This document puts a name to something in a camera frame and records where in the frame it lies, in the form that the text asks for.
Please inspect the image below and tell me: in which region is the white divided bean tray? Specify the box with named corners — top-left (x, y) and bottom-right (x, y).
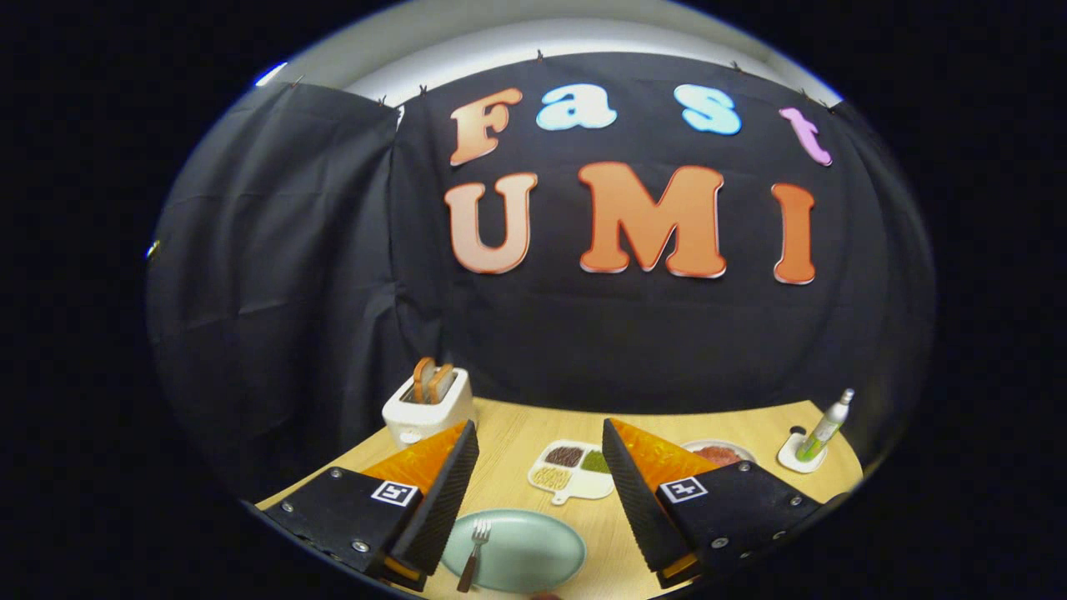
top-left (528, 440), bottom-right (619, 506)

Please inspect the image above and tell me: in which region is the pale green round plate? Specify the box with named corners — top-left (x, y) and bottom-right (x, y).
top-left (439, 509), bottom-right (587, 594)

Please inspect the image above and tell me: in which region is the green bottle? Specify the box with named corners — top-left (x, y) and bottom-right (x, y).
top-left (794, 388), bottom-right (855, 463)

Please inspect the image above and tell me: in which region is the wooden handled metal fork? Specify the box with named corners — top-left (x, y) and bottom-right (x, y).
top-left (457, 518), bottom-right (493, 593)

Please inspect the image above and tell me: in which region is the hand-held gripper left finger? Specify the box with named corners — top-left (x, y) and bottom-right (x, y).
top-left (263, 419), bottom-right (480, 593)

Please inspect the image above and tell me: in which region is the white oval plate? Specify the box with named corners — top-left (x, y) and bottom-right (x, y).
top-left (682, 439), bottom-right (758, 468)

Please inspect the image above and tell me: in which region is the black backdrop cloth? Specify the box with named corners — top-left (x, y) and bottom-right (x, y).
top-left (146, 52), bottom-right (936, 505)

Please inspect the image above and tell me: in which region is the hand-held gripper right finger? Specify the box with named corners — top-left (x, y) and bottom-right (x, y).
top-left (602, 418), bottom-right (834, 589)

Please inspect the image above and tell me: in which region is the white toaster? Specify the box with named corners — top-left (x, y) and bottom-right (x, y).
top-left (382, 367), bottom-right (476, 451)

